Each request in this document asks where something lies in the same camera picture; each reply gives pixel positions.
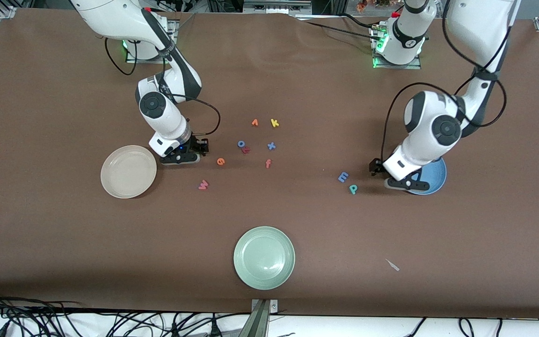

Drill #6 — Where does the blue round plate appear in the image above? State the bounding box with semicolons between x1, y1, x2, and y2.
408;157;447;195

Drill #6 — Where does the beige round plate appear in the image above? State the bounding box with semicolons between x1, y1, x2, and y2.
101;145;158;199

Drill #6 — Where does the brown paper table cover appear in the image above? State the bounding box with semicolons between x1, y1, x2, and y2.
0;8;539;320

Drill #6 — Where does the pale green round plate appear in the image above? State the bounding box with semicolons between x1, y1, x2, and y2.
233;226;296;290

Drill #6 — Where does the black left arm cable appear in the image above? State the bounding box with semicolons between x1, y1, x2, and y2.
381;0;508;162

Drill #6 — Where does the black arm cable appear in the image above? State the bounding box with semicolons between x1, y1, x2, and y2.
381;0;508;162
105;37;221;139

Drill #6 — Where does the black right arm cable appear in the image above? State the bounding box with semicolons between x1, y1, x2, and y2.
105;37;221;139

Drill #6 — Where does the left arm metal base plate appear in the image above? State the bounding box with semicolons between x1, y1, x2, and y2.
371;26;422;70

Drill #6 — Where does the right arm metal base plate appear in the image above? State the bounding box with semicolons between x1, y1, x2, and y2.
126;20;179;64

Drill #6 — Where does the black cable on table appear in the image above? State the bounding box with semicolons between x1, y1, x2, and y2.
298;14;387;43

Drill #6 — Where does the aluminium frame bar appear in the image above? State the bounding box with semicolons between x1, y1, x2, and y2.
244;0;312;15

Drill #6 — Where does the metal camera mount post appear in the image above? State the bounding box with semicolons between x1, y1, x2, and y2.
250;299;278;337

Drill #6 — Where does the black cable tangle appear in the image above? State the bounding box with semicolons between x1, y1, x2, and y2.
0;288;251;337

